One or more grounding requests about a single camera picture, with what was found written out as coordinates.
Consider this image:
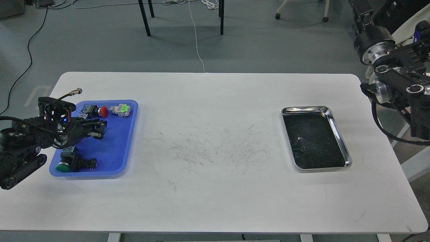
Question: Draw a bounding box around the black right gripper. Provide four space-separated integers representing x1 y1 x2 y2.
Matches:
353 9 395 66

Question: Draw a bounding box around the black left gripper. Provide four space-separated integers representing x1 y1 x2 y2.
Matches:
53 118 107 149

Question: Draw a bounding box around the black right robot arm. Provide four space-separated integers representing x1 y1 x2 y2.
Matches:
351 2 430 146

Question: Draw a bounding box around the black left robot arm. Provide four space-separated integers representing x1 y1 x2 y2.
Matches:
1 115 107 190

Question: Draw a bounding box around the red mushroom push button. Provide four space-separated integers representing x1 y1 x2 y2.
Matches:
79 105 109 119

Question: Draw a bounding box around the blue plastic tray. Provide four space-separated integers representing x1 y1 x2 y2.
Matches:
49 99 138 179

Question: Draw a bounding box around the beige cloth on chair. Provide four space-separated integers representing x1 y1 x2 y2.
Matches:
392 4 430 46

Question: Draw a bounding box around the steel tray with black mat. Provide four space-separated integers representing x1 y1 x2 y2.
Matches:
281 106 353 171

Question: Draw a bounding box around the black chair leg left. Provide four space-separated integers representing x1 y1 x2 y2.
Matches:
138 0 155 37

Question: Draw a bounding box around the black chair leg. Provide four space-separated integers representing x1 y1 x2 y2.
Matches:
217 0 225 36
138 0 155 37

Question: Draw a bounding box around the black chair leg right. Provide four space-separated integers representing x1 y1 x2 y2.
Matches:
217 0 225 36

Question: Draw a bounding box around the grey switch with green label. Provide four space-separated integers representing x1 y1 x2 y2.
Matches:
109 103 131 117

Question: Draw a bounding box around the black switch contact block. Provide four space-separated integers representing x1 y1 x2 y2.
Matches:
71 154 97 172

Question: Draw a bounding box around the green push button switch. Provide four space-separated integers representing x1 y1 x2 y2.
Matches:
55 147 79 173

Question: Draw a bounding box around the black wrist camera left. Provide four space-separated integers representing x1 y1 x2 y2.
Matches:
37 97 76 126

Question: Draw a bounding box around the black floor cable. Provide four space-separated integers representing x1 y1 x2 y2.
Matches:
0 0 73 115

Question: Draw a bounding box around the white chair frame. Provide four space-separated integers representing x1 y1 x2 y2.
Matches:
391 117 430 183

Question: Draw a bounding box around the white floor cable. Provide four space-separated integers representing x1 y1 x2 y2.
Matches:
163 0 219 73

